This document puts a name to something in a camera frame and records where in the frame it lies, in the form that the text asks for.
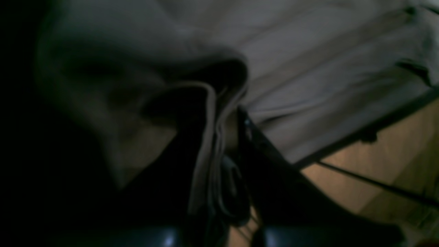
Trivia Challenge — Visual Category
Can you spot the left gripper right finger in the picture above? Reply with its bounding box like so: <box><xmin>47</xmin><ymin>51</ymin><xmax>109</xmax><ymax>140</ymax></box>
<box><xmin>237</xmin><ymin>107</ymin><xmax>405</xmax><ymax>247</ymax></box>

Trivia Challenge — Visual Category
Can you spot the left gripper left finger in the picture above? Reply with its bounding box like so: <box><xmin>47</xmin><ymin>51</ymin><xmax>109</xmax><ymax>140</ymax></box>
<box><xmin>69</xmin><ymin>86</ymin><xmax>210</xmax><ymax>247</ymax></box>

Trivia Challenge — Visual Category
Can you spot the grey T-shirt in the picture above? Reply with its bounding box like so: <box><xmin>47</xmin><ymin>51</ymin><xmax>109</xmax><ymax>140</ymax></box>
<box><xmin>35</xmin><ymin>0</ymin><xmax>438</xmax><ymax>215</ymax></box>

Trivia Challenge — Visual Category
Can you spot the black table cloth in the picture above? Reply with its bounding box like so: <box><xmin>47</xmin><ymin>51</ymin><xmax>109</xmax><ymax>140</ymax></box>
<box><xmin>0</xmin><ymin>0</ymin><xmax>439</xmax><ymax>247</ymax></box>

